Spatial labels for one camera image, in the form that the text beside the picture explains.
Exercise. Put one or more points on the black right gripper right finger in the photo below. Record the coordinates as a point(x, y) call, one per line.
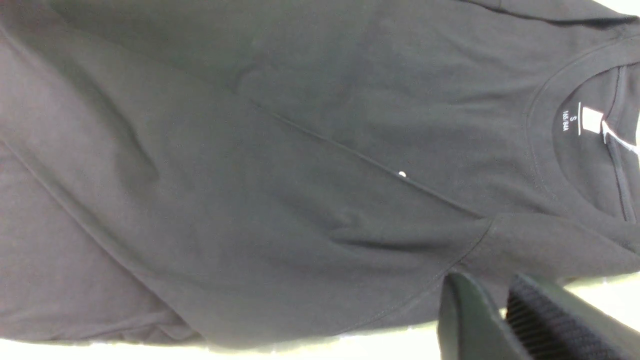
point(554, 324)

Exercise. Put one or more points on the dark gray long-sleeve shirt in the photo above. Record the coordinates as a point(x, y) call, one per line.
point(251, 172)

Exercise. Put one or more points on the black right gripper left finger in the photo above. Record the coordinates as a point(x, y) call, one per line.
point(470, 326)

